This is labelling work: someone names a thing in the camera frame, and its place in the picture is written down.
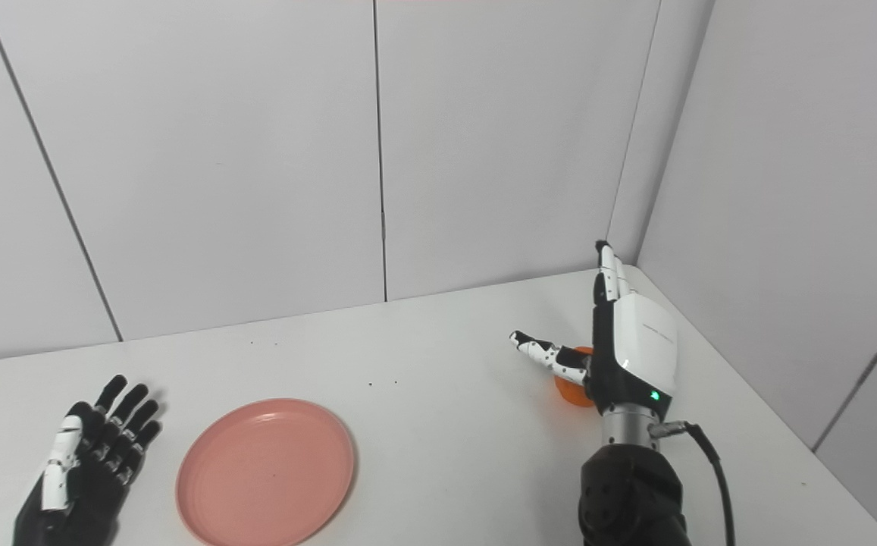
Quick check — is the orange fruit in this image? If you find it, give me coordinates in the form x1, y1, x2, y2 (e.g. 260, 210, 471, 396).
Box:
554, 347, 596, 409

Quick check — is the pink round plate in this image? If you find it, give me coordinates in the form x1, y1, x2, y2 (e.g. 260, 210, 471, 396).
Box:
175, 398, 356, 546

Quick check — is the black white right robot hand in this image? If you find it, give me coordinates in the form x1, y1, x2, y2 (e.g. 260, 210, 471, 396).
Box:
509, 240, 679, 422

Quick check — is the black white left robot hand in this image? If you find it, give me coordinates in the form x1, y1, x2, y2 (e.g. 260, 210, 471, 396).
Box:
12, 375, 163, 546

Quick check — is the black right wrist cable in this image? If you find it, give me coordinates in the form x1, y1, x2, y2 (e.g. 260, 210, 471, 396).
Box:
649, 421, 736, 546

